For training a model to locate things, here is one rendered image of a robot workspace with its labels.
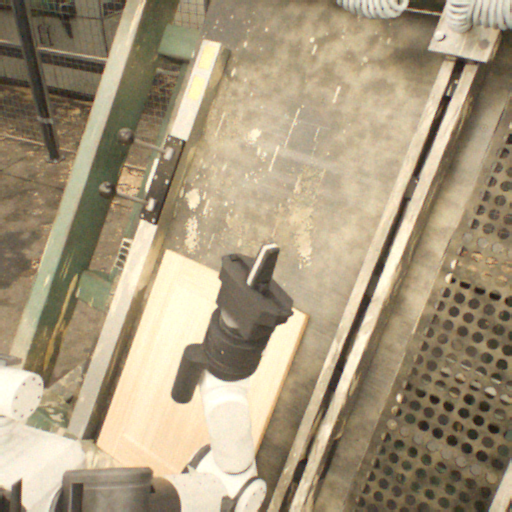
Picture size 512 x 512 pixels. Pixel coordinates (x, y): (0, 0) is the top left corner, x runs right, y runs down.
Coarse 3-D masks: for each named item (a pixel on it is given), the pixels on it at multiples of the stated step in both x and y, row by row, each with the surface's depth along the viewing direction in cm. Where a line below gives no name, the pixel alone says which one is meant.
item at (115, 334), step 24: (216, 48) 131; (192, 72) 134; (216, 72) 133; (192, 120) 133; (192, 144) 135; (168, 216) 137; (144, 240) 136; (144, 264) 136; (120, 288) 139; (144, 288) 139; (120, 312) 138; (120, 336) 139; (96, 360) 140; (120, 360) 142; (96, 384) 140; (96, 408) 141; (72, 432) 142
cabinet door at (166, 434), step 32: (160, 288) 136; (192, 288) 132; (160, 320) 135; (192, 320) 131; (288, 320) 120; (160, 352) 135; (288, 352) 119; (128, 384) 138; (160, 384) 134; (256, 384) 122; (128, 416) 137; (160, 416) 133; (192, 416) 129; (256, 416) 122; (128, 448) 136; (160, 448) 132; (192, 448) 129; (256, 448) 122
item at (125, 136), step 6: (120, 132) 127; (126, 132) 127; (132, 132) 127; (120, 138) 127; (126, 138) 127; (132, 138) 127; (126, 144) 127; (138, 144) 130; (144, 144) 130; (150, 144) 131; (156, 150) 132; (162, 150) 132; (168, 150) 133; (168, 156) 133
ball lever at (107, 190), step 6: (102, 186) 128; (108, 186) 128; (114, 186) 129; (102, 192) 128; (108, 192) 128; (114, 192) 129; (108, 198) 129; (126, 198) 131; (132, 198) 132; (138, 198) 133; (150, 198) 134; (150, 204) 134; (150, 210) 134
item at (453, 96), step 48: (432, 48) 101; (480, 48) 98; (432, 96) 104; (432, 144) 107; (432, 192) 106; (384, 240) 107; (384, 288) 106; (336, 336) 109; (336, 384) 109; (336, 432) 111; (288, 480) 111
